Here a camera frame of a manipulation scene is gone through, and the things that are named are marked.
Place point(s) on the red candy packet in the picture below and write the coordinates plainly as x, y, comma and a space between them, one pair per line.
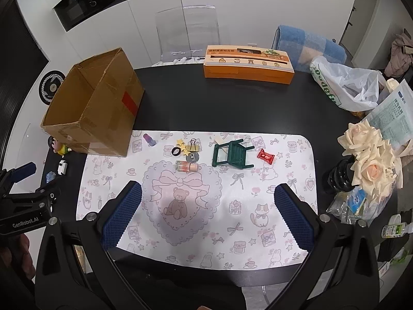
265, 156

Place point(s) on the cream rose bouquet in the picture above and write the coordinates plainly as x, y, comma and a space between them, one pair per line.
367, 158

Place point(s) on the white plastic bag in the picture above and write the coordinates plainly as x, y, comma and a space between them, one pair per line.
342, 84

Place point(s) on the grey door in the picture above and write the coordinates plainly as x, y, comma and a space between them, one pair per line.
359, 16

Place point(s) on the small blue packet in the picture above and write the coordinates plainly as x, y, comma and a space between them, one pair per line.
50, 176

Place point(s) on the clear plastic packet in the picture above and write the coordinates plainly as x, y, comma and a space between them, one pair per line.
350, 205

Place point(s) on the black desk fan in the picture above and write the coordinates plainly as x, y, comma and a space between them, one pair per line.
51, 87

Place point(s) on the pink jacket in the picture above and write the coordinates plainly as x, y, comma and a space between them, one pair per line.
400, 55

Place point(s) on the white toy car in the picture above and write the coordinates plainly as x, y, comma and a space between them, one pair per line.
63, 166

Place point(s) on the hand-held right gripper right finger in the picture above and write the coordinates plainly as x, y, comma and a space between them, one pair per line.
295, 219

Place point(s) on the yellow star hair clip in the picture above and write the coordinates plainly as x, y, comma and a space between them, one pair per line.
182, 146

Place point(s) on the small green-label bottle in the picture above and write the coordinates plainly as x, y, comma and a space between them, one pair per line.
395, 230

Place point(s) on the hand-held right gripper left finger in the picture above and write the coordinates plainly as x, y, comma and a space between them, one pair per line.
121, 219

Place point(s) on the transparent plastic chair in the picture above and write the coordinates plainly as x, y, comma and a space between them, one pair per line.
187, 32

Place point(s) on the glass bottle pink liquid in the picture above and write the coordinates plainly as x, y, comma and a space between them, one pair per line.
187, 166

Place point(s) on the cream wooden stick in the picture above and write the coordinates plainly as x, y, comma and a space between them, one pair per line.
216, 141

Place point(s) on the small purple bottle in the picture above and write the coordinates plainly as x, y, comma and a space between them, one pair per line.
149, 139

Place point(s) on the orange carton box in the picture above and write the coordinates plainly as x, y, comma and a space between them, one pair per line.
248, 71

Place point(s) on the blue plaid blanket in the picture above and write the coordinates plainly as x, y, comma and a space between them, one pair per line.
306, 46

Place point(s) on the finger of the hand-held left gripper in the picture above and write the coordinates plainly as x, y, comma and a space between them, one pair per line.
25, 169
48, 194

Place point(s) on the white bottle cap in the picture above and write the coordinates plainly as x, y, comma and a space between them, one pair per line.
392, 85

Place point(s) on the brown cardboard box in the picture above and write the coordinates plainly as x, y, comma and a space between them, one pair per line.
106, 113

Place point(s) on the silver metal knob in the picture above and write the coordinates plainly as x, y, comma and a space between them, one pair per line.
193, 158

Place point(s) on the black camera lens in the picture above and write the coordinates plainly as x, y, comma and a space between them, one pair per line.
338, 177

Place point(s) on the cartoon figurine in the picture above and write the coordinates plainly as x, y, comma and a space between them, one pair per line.
61, 148

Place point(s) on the white blue-printed paper packet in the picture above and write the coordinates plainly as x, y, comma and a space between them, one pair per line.
392, 116

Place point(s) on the white printed table mat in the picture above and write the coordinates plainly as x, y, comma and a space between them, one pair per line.
226, 219

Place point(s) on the green toy chair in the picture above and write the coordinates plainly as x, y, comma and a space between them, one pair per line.
234, 155

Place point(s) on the yellow binder clip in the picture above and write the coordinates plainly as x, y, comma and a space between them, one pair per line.
194, 147

